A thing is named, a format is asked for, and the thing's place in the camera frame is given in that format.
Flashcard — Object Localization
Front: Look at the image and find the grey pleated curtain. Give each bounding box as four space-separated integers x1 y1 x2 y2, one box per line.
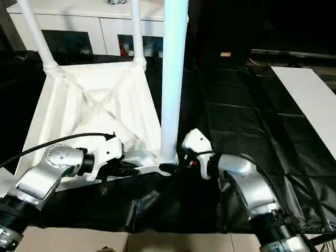
0 10 27 52

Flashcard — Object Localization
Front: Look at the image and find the white sideboard cabinet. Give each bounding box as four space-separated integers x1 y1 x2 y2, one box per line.
6 0 190 57

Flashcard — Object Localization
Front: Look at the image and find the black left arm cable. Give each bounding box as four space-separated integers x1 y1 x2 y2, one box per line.
0 132 116 169

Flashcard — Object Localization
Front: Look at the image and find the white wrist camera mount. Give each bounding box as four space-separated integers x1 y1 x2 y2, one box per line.
182 128 214 181
85 136 125 182

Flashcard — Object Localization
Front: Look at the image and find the white flat board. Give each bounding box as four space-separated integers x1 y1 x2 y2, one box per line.
271 66 336 153

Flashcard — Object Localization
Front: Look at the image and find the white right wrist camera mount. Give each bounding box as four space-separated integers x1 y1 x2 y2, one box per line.
182 128 214 181

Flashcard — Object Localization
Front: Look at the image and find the black tripod stand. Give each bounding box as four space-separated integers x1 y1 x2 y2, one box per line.
304 232 336 252

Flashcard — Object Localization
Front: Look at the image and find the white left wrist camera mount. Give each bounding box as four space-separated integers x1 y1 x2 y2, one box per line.
85 136 125 182

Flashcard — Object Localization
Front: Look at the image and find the black table mat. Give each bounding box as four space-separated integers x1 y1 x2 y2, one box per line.
0 49 336 234

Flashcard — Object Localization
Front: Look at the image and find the white plastic table top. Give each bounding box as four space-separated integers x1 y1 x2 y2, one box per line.
14 59 182 194

